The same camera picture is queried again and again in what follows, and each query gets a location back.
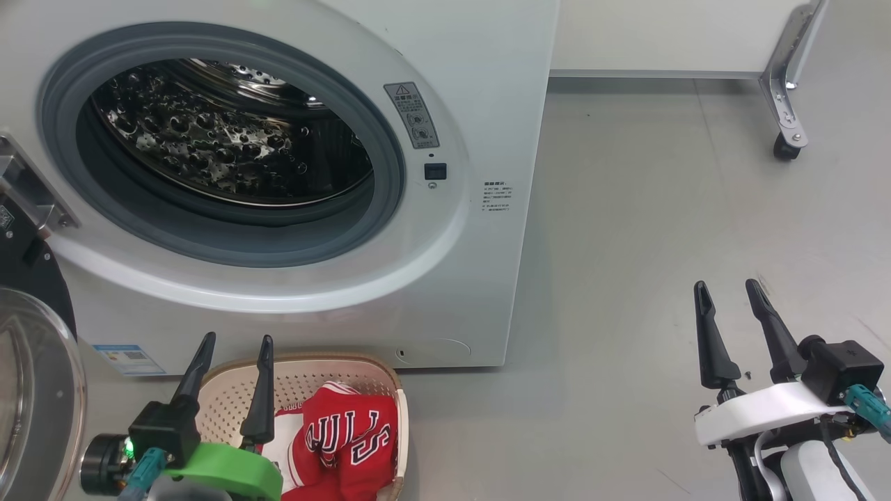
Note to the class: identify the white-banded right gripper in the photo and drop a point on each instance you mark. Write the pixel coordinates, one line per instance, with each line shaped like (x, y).
(759, 414)

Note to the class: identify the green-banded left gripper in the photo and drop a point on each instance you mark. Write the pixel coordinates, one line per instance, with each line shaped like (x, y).
(237, 473)

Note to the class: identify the red garment with white stripe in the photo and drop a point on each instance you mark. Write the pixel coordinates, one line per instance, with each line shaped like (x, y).
(292, 445)

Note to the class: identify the red Bulls basketball jersey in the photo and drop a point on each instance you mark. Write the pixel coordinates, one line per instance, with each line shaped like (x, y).
(355, 431)

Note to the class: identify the black glass washing machine door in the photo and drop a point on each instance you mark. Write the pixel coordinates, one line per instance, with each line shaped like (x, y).
(35, 417)

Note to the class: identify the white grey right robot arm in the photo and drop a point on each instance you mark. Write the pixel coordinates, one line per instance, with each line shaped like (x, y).
(811, 473)

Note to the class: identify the cream perforated laundry basket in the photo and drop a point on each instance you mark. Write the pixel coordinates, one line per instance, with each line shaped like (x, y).
(299, 376)

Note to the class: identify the white front-load washing machine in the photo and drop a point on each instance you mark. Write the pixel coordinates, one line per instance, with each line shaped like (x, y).
(473, 292)

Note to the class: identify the blue white energy label sticker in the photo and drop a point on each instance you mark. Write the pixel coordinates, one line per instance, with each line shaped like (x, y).
(129, 360)

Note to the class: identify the black caster wheel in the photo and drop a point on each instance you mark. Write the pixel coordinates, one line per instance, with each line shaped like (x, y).
(786, 147)

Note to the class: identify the white partition panel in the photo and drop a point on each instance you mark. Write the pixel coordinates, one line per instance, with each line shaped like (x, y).
(661, 35)

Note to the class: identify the grey warning sticker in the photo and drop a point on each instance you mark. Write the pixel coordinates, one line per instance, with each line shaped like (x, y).
(412, 115)

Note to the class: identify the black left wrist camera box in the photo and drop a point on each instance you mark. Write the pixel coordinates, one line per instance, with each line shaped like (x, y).
(163, 435)

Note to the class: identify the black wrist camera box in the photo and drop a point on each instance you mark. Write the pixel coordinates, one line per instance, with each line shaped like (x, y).
(163, 435)
(842, 365)

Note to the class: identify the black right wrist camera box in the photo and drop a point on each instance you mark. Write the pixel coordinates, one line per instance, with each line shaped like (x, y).
(842, 365)

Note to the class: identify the grey metal frame leg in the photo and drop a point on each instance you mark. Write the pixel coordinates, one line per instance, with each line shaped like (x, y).
(786, 90)

